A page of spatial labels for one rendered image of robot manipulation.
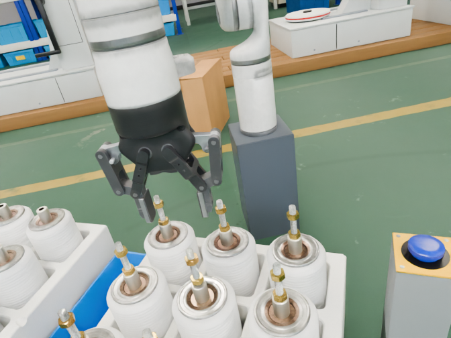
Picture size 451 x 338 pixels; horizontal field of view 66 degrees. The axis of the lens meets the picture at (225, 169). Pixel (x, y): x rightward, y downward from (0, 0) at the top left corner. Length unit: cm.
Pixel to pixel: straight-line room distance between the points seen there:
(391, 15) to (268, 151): 193
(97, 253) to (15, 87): 178
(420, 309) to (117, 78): 45
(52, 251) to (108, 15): 61
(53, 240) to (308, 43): 199
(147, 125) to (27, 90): 218
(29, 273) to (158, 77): 55
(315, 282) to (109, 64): 43
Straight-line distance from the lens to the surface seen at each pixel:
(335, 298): 62
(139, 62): 32
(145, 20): 32
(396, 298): 52
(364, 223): 103
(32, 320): 77
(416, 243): 50
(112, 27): 32
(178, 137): 36
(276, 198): 91
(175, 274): 66
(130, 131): 34
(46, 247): 84
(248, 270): 61
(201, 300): 53
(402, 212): 109
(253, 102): 81
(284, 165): 86
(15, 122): 251
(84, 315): 84
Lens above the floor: 66
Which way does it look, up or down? 30 degrees down
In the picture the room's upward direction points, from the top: 10 degrees counter-clockwise
